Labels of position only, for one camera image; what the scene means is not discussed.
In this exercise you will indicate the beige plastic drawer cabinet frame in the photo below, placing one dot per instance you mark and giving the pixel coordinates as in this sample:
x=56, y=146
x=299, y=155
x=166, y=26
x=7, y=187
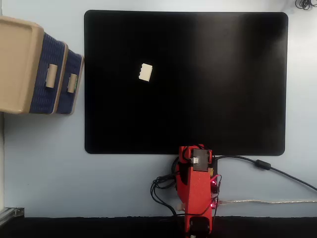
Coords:
x=15, y=62

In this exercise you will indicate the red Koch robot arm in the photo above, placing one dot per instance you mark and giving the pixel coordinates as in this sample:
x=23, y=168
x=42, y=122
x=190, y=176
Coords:
x=198, y=188

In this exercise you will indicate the white toy building block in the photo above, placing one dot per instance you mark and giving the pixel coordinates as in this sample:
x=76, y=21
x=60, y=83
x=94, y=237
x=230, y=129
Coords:
x=146, y=73

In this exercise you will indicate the black rectangular table mat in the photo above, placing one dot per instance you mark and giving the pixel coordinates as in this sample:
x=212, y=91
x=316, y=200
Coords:
x=198, y=99

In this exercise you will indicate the green rubber band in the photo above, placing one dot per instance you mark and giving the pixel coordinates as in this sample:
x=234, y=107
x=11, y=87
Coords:
x=75, y=84

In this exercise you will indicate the aluminium frame post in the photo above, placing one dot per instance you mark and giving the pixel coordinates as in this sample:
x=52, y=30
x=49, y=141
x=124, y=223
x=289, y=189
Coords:
x=10, y=213

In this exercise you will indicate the controller circuit board with LEDs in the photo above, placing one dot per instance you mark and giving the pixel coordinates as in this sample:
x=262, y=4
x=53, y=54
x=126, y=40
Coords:
x=213, y=184

